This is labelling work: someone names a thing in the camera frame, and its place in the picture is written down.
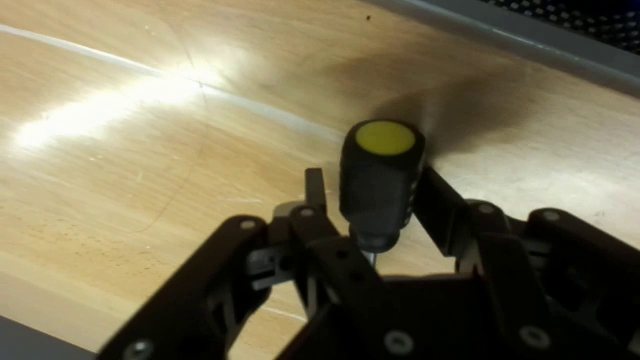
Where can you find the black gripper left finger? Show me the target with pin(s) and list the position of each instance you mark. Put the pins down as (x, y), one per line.
(200, 292)

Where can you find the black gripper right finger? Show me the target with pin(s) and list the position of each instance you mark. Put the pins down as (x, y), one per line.
(560, 280)

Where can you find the black screwdriver with yellow cap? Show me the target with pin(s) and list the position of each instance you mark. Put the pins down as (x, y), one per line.
(380, 181)

